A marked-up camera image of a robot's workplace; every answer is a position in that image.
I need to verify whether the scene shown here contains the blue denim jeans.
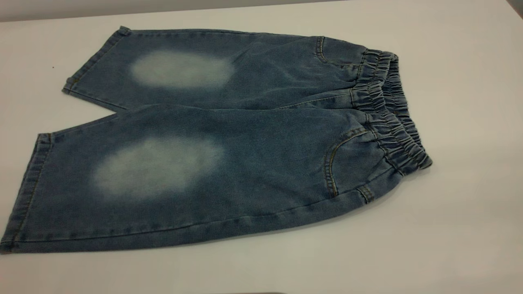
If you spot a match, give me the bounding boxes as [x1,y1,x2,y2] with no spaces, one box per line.
[0,26,433,254]

